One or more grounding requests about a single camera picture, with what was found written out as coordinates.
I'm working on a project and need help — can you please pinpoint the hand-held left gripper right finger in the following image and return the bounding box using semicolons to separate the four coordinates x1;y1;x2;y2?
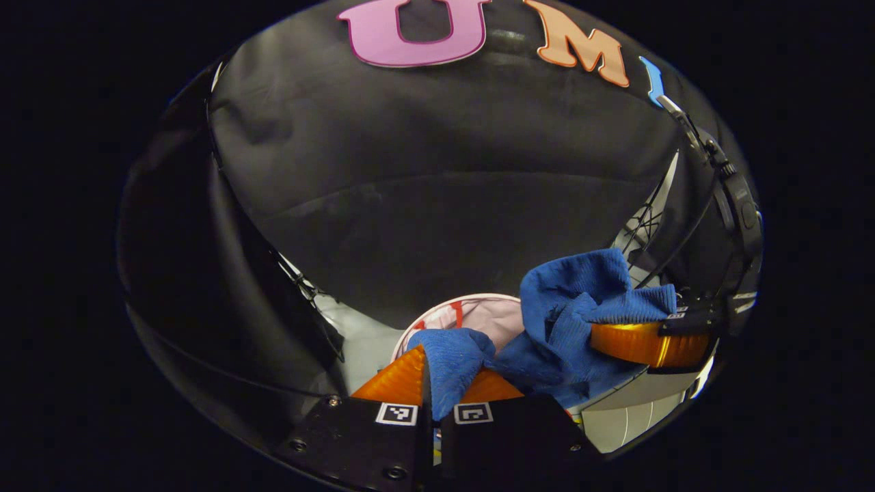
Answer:
437;368;604;480

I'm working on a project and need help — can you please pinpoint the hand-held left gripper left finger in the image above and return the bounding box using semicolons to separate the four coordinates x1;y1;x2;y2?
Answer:
276;344;435;492

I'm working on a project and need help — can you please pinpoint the blue corduroy shirt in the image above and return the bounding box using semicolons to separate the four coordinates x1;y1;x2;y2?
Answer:
407;247;677;421

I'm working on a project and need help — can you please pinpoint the pink laundry hamper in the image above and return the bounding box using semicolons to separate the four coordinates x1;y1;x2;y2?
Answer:
391;293;528;364

